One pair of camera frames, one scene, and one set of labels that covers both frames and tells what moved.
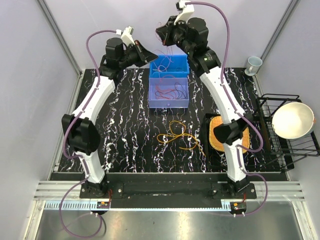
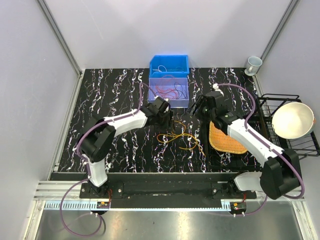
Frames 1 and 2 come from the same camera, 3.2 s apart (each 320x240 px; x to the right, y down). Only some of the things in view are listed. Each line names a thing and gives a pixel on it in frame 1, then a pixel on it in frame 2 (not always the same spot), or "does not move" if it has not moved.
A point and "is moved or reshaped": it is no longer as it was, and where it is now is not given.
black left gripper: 146,55 to 168,125
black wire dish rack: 284,150 does not move
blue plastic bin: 169,66 does not move
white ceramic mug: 253,65 does not move
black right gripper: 165,31 to 201,102
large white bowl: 293,120 does not move
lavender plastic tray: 168,92 does not move
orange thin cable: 165,93 does not move
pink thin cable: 162,63 is moved or reshaped
